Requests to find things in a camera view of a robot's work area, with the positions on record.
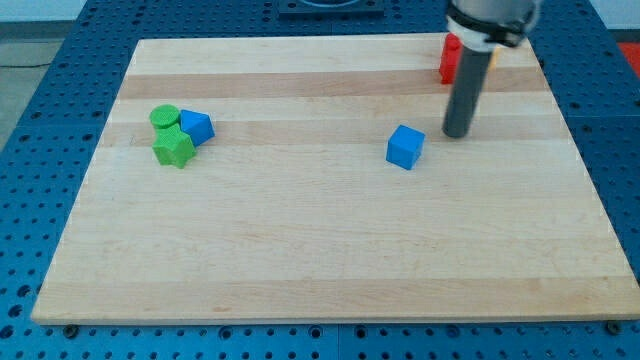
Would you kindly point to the blue cube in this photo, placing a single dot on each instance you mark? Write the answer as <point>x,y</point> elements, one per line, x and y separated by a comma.
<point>405,146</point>

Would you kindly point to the green star block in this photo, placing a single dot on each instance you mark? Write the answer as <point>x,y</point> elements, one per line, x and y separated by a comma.
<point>173,147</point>

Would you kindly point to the wooden board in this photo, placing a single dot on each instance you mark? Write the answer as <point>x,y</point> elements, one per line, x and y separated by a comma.
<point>291,213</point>

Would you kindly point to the blue triangular block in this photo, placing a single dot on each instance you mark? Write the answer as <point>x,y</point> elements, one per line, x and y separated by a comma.
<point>197,125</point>

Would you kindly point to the green cylinder block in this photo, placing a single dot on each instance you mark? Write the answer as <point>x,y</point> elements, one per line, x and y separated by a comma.
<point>164,116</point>

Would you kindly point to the red block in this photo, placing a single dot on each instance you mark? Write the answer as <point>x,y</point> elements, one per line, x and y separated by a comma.
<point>450,56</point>

